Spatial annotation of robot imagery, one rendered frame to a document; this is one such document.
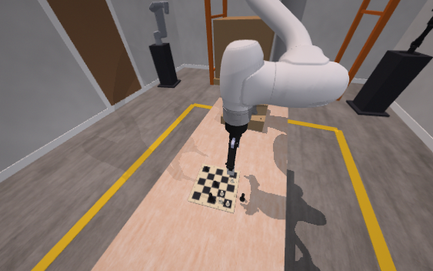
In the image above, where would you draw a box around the chessboard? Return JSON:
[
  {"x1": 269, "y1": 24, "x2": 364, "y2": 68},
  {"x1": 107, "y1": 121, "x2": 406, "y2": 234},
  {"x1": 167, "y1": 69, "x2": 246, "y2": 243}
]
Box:
[{"x1": 188, "y1": 163, "x2": 240, "y2": 213}]

